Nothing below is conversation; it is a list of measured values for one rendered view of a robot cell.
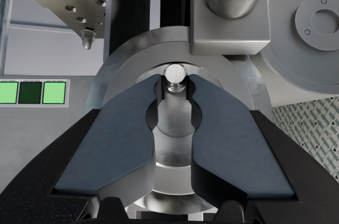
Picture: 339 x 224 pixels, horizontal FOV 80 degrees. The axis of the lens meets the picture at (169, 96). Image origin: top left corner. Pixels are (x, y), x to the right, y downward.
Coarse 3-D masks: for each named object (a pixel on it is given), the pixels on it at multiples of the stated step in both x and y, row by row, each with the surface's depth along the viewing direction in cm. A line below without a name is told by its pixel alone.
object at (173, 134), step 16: (160, 64) 15; (192, 64) 15; (208, 80) 14; (176, 96) 15; (160, 112) 14; (176, 112) 14; (160, 128) 14; (176, 128) 14; (192, 128) 14; (160, 144) 14; (176, 144) 14; (160, 160) 14; (176, 160) 14
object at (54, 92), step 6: (48, 84) 50; (54, 84) 50; (60, 84) 50; (48, 90) 50; (54, 90) 50; (60, 90) 50; (48, 96) 50; (54, 96) 50; (60, 96) 49; (48, 102) 49; (54, 102) 49; (60, 102) 49
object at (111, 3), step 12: (108, 0) 18; (120, 0) 21; (132, 0) 26; (144, 0) 36; (108, 12) 18; (120, 12) 21; (132, 12) 26; (144, 12) 36; (108, 24) 18; (120, 24) 21; (132, 24) 26; (144, 24) 36; (108, 36) 18; (120, 36) 21; (132, 36) 26; (108, 48) 18
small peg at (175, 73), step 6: (168, 66) 12; (174, 66) 12; (180, 66) 12; (168, 72) 12; (174, 72) 12; (180, 72) 11; (186, 72) 12; (168, 78) 11; (174, 78) 11; (180, 78) 11; (186, 78) 12; (168, 84) 12; (174, 84) 11; (180, 84) 12; (174, 90) 13; (180, 90) 14
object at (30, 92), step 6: (24, 84) 50; (30, 84) 50; (36, 84) 50; (24, 90) 50; (30, 90) 50; (36, 90) 50; (24, 96) 50; (30, 96) 50; (36, 96) 50; (24, 102) 50; (30, 102) 50; (36, 102) 50
